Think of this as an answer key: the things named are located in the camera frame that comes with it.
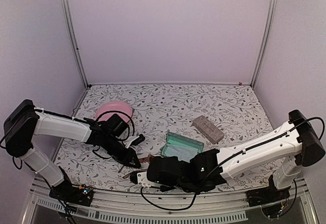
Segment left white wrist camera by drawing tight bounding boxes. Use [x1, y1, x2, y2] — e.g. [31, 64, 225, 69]
[124, 134, 145, 148]

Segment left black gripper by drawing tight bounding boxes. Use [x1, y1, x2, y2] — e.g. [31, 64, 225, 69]
[103, 134, 142, 168]

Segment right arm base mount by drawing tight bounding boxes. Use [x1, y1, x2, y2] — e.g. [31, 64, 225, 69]
[246, 175, 297, 219]

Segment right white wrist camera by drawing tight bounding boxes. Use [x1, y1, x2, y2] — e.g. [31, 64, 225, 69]
[136, 172, 160, 188]

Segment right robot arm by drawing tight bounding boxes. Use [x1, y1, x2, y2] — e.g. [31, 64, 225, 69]
[130, 109, 325, 202]

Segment small blue cleaning cloth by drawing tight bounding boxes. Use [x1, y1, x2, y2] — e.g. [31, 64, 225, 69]
[165, 147, 197, 162]

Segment black cable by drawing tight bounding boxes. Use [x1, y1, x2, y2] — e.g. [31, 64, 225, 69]
[140, 167, 222, 211]
[93, 110, 135, 158]

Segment blue glasses case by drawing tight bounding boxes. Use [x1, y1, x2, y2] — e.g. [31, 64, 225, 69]
[160, 132, 204, 157]

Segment right aluminium frame post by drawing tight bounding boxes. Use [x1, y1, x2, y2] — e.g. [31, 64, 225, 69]
[250, 0, 278, 90]

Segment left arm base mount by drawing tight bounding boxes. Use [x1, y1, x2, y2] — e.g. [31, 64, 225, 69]
[49, 167, 94, 207]

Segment left black cable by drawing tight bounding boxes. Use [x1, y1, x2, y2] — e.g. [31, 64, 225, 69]
[93, 110, 135, 158]

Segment left aluminium frame post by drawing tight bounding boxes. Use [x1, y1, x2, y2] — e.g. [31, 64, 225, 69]
[61, 0, 89, 89]

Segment grey glasses case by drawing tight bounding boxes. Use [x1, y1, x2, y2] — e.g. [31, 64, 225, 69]
[192, 115, 224, 144]

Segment pink plate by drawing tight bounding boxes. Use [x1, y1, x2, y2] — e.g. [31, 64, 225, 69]
[95, 101, 133, 123]

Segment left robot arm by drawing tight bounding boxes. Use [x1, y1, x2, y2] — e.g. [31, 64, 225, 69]
[1, 99, 141, 201]

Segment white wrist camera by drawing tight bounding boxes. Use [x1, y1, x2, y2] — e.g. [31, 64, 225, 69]
[124, 134, 145, 148]
[136, 172, 160, 188]

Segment right black cable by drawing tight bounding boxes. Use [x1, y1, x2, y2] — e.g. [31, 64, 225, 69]
[140, 167, 222, 211]

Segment front aluminium rail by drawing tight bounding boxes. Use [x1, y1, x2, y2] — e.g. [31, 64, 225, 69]
[21, 178, 321, 223]

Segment brown sunglasses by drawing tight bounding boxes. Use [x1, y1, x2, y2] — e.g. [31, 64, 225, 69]
[122, 154, 154, 179]

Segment aluminium frame post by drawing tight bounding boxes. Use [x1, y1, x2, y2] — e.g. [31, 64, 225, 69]
[61, 0, 89, 89]
[250, 0, 278, 90]

